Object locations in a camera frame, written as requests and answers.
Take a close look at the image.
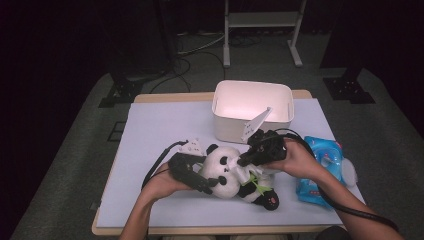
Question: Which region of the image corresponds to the wooden table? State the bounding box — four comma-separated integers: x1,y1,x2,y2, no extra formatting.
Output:
91,89,368,236

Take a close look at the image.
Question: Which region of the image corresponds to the black floor cable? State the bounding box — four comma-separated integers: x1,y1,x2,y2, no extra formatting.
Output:
149,49,228,95

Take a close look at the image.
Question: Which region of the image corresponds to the grey floor cable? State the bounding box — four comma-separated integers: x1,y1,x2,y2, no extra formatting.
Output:
176,31,227,57

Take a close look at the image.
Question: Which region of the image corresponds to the blue wet wipes pack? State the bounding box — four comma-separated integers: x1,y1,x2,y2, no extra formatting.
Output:
295,135,346,210

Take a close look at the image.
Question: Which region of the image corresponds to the white metal stand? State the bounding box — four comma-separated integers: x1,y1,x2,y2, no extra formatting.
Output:
222,0,308,69

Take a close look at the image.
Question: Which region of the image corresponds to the white wet wipe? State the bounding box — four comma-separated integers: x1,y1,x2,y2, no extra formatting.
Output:
230,156,274,185

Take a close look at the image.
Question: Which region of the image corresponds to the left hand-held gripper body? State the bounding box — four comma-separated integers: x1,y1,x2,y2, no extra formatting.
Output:
167,137,207,188

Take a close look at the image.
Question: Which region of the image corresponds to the crumpled white wipe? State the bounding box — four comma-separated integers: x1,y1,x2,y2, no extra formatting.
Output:
341,158,359,188

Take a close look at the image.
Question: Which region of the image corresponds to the person's black garment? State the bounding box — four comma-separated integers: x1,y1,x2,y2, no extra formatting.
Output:
315,225,353,240

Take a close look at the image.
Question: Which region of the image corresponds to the person's left hand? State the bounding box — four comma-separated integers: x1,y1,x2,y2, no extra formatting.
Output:
141,162,194,202

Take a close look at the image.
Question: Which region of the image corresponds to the black floor hatch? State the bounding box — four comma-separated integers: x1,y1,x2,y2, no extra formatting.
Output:
107,121,127,143

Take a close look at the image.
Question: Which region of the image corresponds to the panda plush toy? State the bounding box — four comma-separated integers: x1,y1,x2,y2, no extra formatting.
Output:
198,143,281,212

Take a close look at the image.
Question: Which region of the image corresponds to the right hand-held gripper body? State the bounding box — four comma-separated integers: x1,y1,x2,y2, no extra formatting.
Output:
240,106,288,167

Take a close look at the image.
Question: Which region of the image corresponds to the person's right hand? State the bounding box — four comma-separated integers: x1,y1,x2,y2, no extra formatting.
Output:
263,137,322,182

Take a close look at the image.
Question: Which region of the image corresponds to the black stand base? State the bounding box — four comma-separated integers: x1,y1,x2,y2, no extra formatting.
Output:
322,66,376,105
98,66,145,109

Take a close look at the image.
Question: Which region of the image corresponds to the white plastic storage bin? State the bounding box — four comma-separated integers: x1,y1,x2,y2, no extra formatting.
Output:
211,79,295,145

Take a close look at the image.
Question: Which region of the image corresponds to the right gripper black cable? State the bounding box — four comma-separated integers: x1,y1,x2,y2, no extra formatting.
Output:
266,128,401,233

